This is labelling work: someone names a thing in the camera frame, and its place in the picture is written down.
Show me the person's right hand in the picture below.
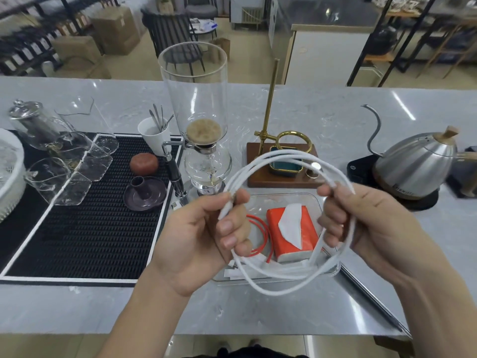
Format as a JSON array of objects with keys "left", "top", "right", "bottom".
[{"left": 317, "top": 182, "right": 440, "bottom": 284}]

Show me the black rubber bar mat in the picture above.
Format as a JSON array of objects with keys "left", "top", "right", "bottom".
[{"left": 0, "top": 131, "right": 183, "bottom": 287}]

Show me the tall clear glass pitcher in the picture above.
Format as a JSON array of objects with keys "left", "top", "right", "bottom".
[{"left": 54, "top": 95, "right": 120, "bottom": 157}]

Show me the white plastic basket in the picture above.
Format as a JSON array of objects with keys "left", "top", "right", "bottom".
[{"left": 0, "top": 128, "right": 27, "bottom": 222}]

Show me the clear glass pitcher gold trim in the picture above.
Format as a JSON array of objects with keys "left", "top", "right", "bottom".
[{"left": 48, "top": 132, "right": 114, "bottom": 182}]

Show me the grey cushioned chair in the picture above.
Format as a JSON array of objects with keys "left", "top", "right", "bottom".
[{"left": 184, "top": 0, "right": 219, "bottom": 19}]

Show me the white appliance unit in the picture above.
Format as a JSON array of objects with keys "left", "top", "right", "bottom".
[{"left": 229, "top": 0, "right": 267, "bottom": 31}]

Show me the clear container lid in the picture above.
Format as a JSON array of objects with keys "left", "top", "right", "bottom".
[{"left": 335, "top": 264, "right": 412, "bottom": 338}]

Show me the teal square dish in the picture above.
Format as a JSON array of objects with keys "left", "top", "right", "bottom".
[{"left": 269, "top": 145, "right": 305, "bottom": 177}]

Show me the wooden brass pour-over stand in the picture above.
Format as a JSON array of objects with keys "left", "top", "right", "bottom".
[{"left": 245, "top": 58, "right": 321, "bottom": 189}]

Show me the black bag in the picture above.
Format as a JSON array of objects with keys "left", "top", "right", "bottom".
[{"left": 367, "top": 25, "right": 398, "bottom": 56}]

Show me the white ceramic cup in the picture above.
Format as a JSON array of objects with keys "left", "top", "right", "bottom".
[{"left": 137, "top": 116, "right": 171, "bottom": 155}]

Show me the white cable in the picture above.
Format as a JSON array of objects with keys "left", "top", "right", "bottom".
[{"left": 217, "top": 149, "right": 357, "bottom": 298}]

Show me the clear plastic container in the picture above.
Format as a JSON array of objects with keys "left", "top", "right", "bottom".
[{"left": 210, "top": 192, "right": 342, "bottom": 283}]

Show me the small purple cup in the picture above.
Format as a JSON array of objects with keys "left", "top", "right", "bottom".
[{"left": 130, "top": 176, "right": 148, "bottom": 200}]

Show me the brown round clay lid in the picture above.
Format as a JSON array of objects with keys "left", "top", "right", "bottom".
[{"left": 129, "top": 152, "right": 159, "bottom": 175}]

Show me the orange tissue pack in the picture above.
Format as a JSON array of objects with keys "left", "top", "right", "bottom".
[{"left": 266, "top": 203, "right": 322, "bottom": 264}]

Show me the red cable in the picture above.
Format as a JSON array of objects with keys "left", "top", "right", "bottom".
[{"left": 245, "top": 214, "right": 275, "bottom": 264}]

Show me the round side table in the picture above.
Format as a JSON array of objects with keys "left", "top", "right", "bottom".
[{"left": 189, "top": 18, "right": 219, "bottom": 38}]

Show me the dark slatted chair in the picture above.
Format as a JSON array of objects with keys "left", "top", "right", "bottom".
[{"left": 141, "top": 9, "right": 206, "bottom": 77}]

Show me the glass siphon coffee maker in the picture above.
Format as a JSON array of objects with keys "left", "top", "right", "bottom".
[{"left": 158, "top": 41, "right": 234, "bottom": 205}]

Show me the steel gooseneck kettle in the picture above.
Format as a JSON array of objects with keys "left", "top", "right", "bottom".
[{"left": 360, "top": 104, "right": 477, "bottom": 201}]

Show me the large cardboard box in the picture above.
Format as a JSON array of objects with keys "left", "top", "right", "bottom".
[{"left": 90, "top": 6, "right": 141, "bottom": 56}]

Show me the person's left hand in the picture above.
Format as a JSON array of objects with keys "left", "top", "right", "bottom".
[{"left": 151, "top": 188, "right": 252, "bottom": 299}]

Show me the row of dark labelled bottles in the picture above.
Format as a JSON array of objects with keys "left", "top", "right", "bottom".
[{"left": 0, "top": 10, "right": 94, "bottom": 75}]

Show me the glass teapot with metal lid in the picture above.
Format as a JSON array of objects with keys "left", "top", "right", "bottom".
[{"left": 8, "top": 99, "right": 75, "bottom": 150}]

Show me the white counter cabinet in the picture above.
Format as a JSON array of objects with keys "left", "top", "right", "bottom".
[{"left": 268, "top": 0, "right": 377, "bottom": 86}]

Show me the person's black clothing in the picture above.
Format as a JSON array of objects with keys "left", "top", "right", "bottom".
[{"left": 216, "top": 339, "right": 310, "bottom": 358}]

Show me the black kettle base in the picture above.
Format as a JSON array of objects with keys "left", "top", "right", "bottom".
[{"left": 346, "top": 154, "right": 440, "bottom": 212}]

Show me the purple saucer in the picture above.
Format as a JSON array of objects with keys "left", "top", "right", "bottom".
[{"left": 123, "top": 176, "right": 167, "bottom": 212}]

